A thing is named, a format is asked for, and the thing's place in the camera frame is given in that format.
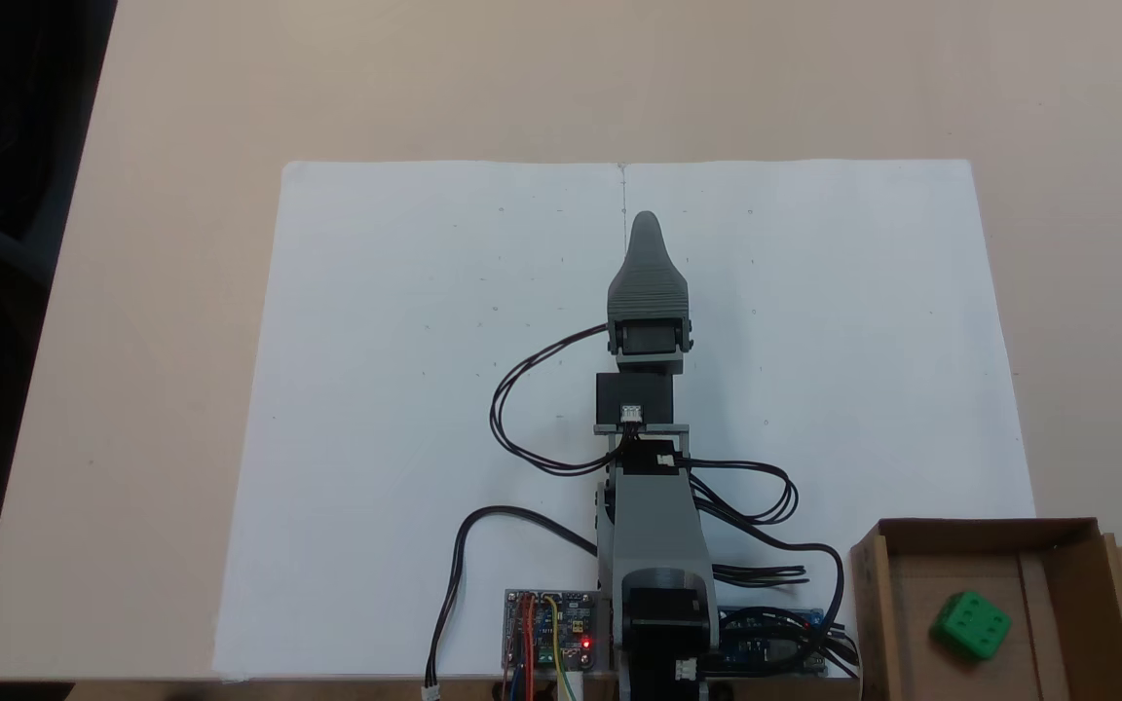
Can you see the white paper sheet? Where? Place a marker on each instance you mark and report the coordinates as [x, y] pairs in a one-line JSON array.
[[405, 389]]

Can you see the green die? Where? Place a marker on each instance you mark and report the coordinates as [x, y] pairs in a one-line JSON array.
[[972, 625]]

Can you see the blue circuit board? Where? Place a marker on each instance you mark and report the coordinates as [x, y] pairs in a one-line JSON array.
[[746, 647]]

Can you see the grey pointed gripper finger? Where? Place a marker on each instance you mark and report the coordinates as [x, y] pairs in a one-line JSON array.
[[649, 282]]

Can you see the brown cardboard box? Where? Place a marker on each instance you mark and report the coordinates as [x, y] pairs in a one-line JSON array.
[[1067, 584]]

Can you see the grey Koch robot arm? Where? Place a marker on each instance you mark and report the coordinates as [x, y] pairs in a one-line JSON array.
[[654, 526]]

